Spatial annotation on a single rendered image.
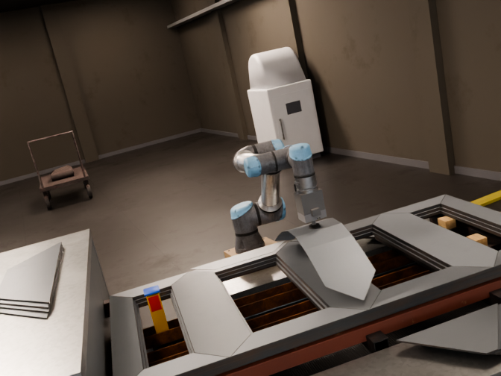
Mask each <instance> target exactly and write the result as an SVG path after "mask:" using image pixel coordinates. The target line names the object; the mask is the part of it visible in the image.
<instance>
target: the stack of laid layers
mask: <svg viewBox="0 0 501 376"><path fill-rule="evenodd" d="M411 214H413V215H415V216H418V217H420V218H422V219H425V218H429V217H431V216H435V215H438V214H443V215H445V216H448V217H450V218H452V219H455V220H458V221H460V222H463V223H465V224H468V225H471V226H473V227H475V228H478V229H481V230H483V231H486V232H488V233H490V234H494V235H496V236H499V237H501V225H498V224H495V223H493V222H489V221H487V220H484V219H481V218H479V217H476V216H472V215H470V214H468V213H464V212H462V211H460V210H456V209H454V208H451V207H448V206H446V205H443V204H437V205H434V206H431V207H428V208H424V209H422V210H417V211H415V212H412V213H411ZM350 233H351V234H352V235H353V237H354V238H355V240H357V239H361V238H363V237H367V236H370V235H374V236H376V237H377V238H379V239H381V240H383V241H384V242H387V243H388V244H389V245H392V246H394V247H395V248H397V249H399V250H401V251H402V252H404V253H406V254H407V255H409V256H411V257H413V258H415V259H416V260H418V261H420V262H422V263H423V264H425V265H427V266H428V267H430V268H432V269H434V270H435V271H439V270H442V269H445V268H448V267H451V265H449V264H447V263H445V262H443V261H441V260H439V259H437V258H436V257H433V256H432V255H430V254H427V253H426V252H424V251H422V250H420V249H419V248H416V247H414V246H413V245H410V244H409V243H407V242H405V241H403V240H401V239H399V238H397V237H396V236H394V235H392V234H390V233H388V232H386V231H384V230H383V229H381V228H378V227H377V226H375V225H369V226H366V227H363V228H359V229H355V230H353V231H350ZM274 265H276V266H277V267H278V268H279V269H280V270H281V271H282V272H283V273H284V274H285V275H286V276H287V277H288V278H289V279H290V280H291V281H292V283H293V284H294V285H295V286H296V287H297V288H298V289H299V290H300V291H301V292H302V293H303V294H304V295H305V296H306V297H307V298H308V299H309V300H310V301H311V302H312V303H313V304H314V305H315V306H316V307H317V308H318V309H319V310H322V309H325V308H328V307H338V308H350V309H361V310H366V311H364V312H361V313H357V314H355V315H352V316H348V317H346V318H343V319H340V320H338V321H335V322H331V323H329V324H326V325H322V326H320V327H317V328H313V329H311V330H308V331H305V332H303V333H299V334H296V335H294V336H290V337H287V338H285V339H281V340H278V341H276V342H272V343H270V344H267V345H264V346H261V347H258V348H255V349H252V350H249V351H246V352H244V353H241V354H237V355H235V356H232V357H228V358H226V359H223V360H219V361H217V362H214V363H211V364H209V365H206V366H202V367H200V368H197V369H193V370H191V371H188V372H184V373H182V374H180V375H176V376H215V375H218V374H221V373H223V372H227V371H229V370H232V369H236V368H238V367H240V366H244V365H247V364H249V363H253V362H256V361H257V360H261V359H264V358H266V357H270V356H273V355H275V354H279V353H281V352H284V351H287V350H290V349H293V348H296V347H298V346H301V345H305V344H307V343H310V342H314V341H315V340H318V339H322V338H324V337H327V336H331V335H333V334H335V333H339V332H342V331H344V330H348V329H351V328H354V327H356V326H359V325H363V324H365V323H368V322H372V321H373V320H376V319H380V318H382V317H385V316H389V315H391V314H393V313H397V312H400V311H402V310H406V309H409V308H410V307H414V306H417V305H419V304H423V303H426V302H428V301H431V300H434V299H436V298H440V297H443V296H445V295H449V294H451V293H454V292H458V291H460V290H463V289H467V288H468V287H471V286H475V285H477V284H480V283H484V282H486V281H489V280H492V279H494V278H498V277H501V265H499V266H495V267H493V268H490V269H486V270H484V271H481V272H477V273H475V274H472V275H469V276H467V277H464V278H460V279H458V280H455V281H451V282H449V283H445V284H442V285H440V286H437V287H434V288H431V289H428V290H425V291H423V292H419V293H416V294H414V295H410V296H408V297H405V298H401V299H399V300H396V301H392V302H390V303H387V304H384V305H381V306H378V307H375V308H373V309H371V306H372V305H373V303H374V302H375V300H376V298H377V296H378V295H379V293H380V292H381V289H379V288H378V287H376V286H375V285H373V284H372V283H371V285H370V287H369V289H368V293H367V295H366V297H365V300H364V301H363V300H360V299H358V298H354V297H352V296H349V295H345V294H344V293H341V292H337V291H335V290H333V289H329V288H326V287H325V286H324V284H323V282H322V280H321V279H320V277H319V275H318V273H317V272H316V270H315V267H314V266H313V265H312V262H311V261H310V259H309V258H308V256H307V254H306V252H305V251H304V250H303V248H302V246H301V245H300V243H299V242H285V243H283V244H282V245H281V246H280V247H279V248H277V249H276V250H275V251H274V252H271V253H269V254H265V255H262V256H259V257H255V258H252V259H249V260H245V261H242V262H240V263H235V264H233V265H230V266H225V267H223V268H220V269H216V270H201V269H196V270H194V271H191V272H214V273H215V274H216V276H217V277H218V279H219V280H220V282H221V284H222V286H223V287H224V289H225V291H226V292H227V294H228V295H229V297H230V299H231V301H232V302H233V304H234V306H235V307H236V309H237V310H238V312H239V314H240V316H241V317H242V319H243V321H244V322H245V324H246V325H247V327H248V329H249V331H250V332H251V333H253V332H252V330H251V329H250V327H249V325H248V323H247V322H246V321H245V319H244V317H243V315H242V314H241V312H240V311H239V308H238V307H237V306H236V304H235V302H234V301H233V299H232V298H231V296H230V294H229V292H228V291H227V289H226V288H225V286H224V284H223V283H222V281H225V280H229V279H231V278H235V277H238V276H241V275H245V274H247V273H251V272H255V271H257V270H260V269H264V268H267V267H269V266H274ZM159 294H160V298H161V300H163V299H167V298H171V301H172V304H173V306H174V310H175V312H176V315H177V319H178V321H179V324H180V328H181V330H182V333H183V337H184V339H185V342H186V346H187V349H188V352H189V354H191V353H194V350H193V347H192V344H191V341H190V338H189V335H188V333H187V330H186V326H185V324H184V322H183V318H182V316H181V313H180V309H179V307H178V305H177V301H176V298H175V296H174V293H173V290H172V288H171V286H168V287H166V288H163V289H160V292H159ZM147 304H148V301H147V298H146V296H144V294H143V295H139V296H136V297H133V306H134V311H135V317H136V326H137V330H138V336H139V345H140V351H141V355H142V364H143V369H146V368H149V363H148V355H147V351H146V346H145V338H144V333H143V329H142V321H141V316H140V312H139V307H141V306H144V305H147Z"/></svg>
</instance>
